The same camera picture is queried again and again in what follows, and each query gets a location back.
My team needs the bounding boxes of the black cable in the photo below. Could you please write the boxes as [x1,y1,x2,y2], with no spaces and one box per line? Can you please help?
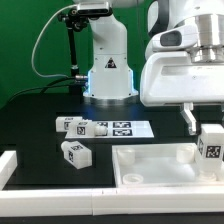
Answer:
[7,77,88,103]

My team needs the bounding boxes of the white U-shaped fence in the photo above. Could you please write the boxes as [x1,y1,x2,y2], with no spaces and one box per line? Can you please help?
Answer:
[0,151,224,217]

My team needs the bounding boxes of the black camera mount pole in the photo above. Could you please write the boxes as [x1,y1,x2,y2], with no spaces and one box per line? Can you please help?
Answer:
[57,8,88,96]

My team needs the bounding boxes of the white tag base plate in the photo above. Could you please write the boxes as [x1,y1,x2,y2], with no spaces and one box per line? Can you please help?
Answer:
[66,121,154,139]

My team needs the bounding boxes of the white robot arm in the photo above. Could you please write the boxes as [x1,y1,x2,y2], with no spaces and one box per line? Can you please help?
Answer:
[73,0,224,135]

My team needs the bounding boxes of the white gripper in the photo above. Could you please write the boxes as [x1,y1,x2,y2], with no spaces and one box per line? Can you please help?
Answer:
[140,51,224,135]

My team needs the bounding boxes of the grey cable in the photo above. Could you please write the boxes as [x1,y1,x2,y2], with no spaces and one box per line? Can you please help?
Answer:
[30,3,78,80]

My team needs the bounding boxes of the white square tabletop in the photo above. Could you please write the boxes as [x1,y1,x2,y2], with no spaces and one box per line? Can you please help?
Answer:
[112,143,224,188]

